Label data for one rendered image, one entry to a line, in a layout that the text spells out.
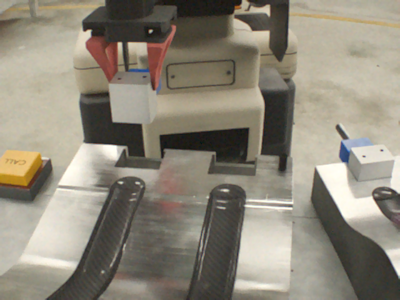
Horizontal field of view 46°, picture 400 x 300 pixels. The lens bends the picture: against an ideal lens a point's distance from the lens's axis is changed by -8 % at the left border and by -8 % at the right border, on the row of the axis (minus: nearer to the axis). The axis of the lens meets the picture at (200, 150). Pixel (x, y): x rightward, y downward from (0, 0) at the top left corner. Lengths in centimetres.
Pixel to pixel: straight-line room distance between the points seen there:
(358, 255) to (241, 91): 48
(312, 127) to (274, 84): 136
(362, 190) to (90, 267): 33
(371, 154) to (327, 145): 168
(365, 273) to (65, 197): 33
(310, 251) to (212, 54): 43
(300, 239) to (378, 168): 13
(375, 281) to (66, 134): 209
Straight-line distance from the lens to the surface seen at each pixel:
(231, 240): 49
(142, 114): 62
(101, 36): 61
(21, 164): 73
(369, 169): 63
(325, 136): 238
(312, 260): 60
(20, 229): 67
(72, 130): 249
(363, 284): 54
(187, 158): 59
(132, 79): 62
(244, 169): 60
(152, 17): 58
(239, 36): 93
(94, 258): 49
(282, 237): 49
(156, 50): 57
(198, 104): 90
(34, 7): 443
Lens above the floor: 122
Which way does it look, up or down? 33 degrees down
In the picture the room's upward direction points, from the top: 2 degrees counter-clockwise
